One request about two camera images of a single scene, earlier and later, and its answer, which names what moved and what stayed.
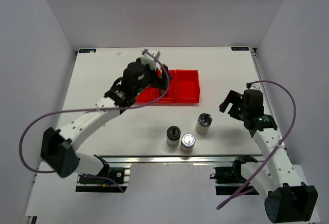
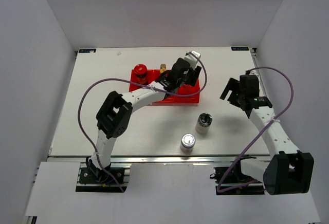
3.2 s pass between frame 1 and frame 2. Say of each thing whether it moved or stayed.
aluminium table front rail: stayed
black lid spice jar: moved
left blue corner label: stayed
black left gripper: moved
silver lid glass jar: stayed
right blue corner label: stayed
